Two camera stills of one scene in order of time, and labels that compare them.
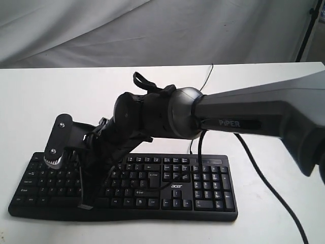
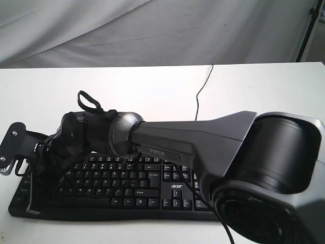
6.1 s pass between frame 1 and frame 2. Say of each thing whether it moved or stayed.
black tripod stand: stayed
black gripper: moved
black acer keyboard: stayed
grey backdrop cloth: stayed
